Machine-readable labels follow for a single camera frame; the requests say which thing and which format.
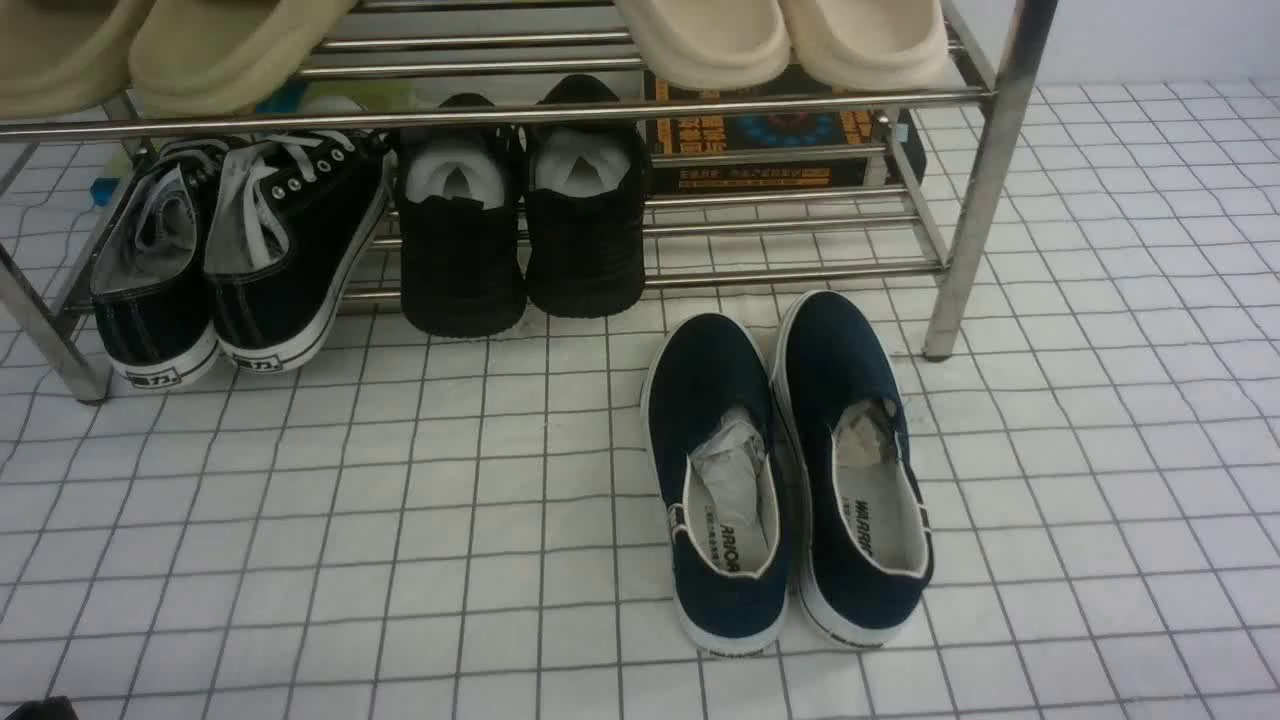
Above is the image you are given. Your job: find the black lace-up canvas sneaker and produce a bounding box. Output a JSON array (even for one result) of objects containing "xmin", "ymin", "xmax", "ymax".
[
  {"xmin": 202, "ymin": 129, "xmax": 390, "ymax": 374},
  {"xmin": 90, "ymin": 137, "xmax": 242, "ymax": 391}
]

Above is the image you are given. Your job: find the navy slip-on shoe left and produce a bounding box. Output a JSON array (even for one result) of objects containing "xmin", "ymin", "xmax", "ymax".
[{"xmin": 641, "ymin": 313, "xmax": 797, "ymax": 657}]

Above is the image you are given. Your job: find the navy slip-on shoe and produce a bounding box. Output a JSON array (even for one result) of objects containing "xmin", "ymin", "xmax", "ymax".
[
  {"xmin": 641, "ymin": 313, "xmax": 797, "ymax": 657},
  {"xmin": 772, "ymin": 290, "xmax": 934, "ymax": 650}
]

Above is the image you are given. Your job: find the black knit shoe right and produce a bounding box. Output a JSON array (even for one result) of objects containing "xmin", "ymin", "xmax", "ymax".
[{"xmin": 522, "ymin": 120, "xmax": 652, "ymax": 318}]

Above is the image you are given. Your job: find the black knit shoe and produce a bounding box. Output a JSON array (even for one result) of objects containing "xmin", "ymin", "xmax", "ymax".
[
  {"xmin": 392, "ymin": 126, "xmax": 527, "ymax": 338},
  {"xmin": 522, "ymin": 120, "xmax": 652, "ymax": 318}
]

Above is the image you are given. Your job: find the black knit shoe left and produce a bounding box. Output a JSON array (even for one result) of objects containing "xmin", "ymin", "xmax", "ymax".
[{"xmin": 392, "ymin": 126, "xmax": 527, "ymax": 338}]

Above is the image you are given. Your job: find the navy slip-on shoe right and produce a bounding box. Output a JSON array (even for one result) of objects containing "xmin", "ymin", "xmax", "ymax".
[{"xmin": 772, "ymin": 290, "xmax": 934, "ymax": 650}]

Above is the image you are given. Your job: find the stainless steel shoe rack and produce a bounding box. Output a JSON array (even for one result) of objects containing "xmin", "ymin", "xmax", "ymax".
[{"xmin": 3, "ymin": 1, "xmax": 1057, "ymax": 405}]

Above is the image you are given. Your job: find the cream slipper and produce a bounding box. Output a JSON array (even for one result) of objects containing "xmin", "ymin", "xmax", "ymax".
[
  {"xmin": 780, "ymin": 1, "xmax": 950, "ymax": 92},
  {"xmin": 613, "ymin": 1, "xmax": 792, "ymax": 91}
]

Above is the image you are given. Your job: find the black orange printed box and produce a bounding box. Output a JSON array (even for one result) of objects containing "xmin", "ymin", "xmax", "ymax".
[{"xmin": 644, "ymin": 110, "xmax": 901, "ymax": 195}]

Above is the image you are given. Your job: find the cream slipper far right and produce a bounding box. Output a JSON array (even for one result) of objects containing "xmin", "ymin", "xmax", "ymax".
[{"xmin": 780, "ymin": 1, "xmax": 950, "ymax": 92}]

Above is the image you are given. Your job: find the green blue box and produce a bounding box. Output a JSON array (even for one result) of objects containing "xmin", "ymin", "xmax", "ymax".
[{"xmin": 90, "ymin": 79, "xmax": 416, "ymax": 208}]

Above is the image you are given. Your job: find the beige slipper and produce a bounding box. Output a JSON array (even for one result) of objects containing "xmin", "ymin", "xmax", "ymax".
[
  {"xmin": 128, "ymin": 1, "xmax": 356, "ymax": 117},
  {"xmin": 1, "ymin": 1, "xmax": 154, "ymax": 120}
]

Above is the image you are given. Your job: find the beige slipper far left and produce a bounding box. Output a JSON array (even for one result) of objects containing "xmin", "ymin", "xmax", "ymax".
[{"xmin": 1, "ymin": 1, "xmax": 154, "ymax": 120}]

